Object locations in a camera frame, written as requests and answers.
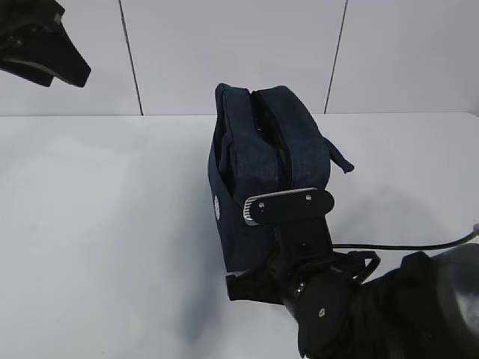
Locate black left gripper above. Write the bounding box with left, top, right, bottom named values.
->
left=1, top=1, right=91, bottom=88

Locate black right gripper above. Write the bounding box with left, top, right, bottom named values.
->
left=226, top=218, right=359, bottom=329

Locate navy blue lunch bag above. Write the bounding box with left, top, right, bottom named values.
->
left=207, top=83, right=354, bottom=272

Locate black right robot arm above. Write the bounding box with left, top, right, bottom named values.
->
left=227, top=218, right=478, bottom=358

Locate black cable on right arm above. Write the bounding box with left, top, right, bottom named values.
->
left=331, top=223, right=479, bottom=287

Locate silver wrist camera on right gripper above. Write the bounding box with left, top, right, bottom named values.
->
left=242, top=188, right=335, bottom=226

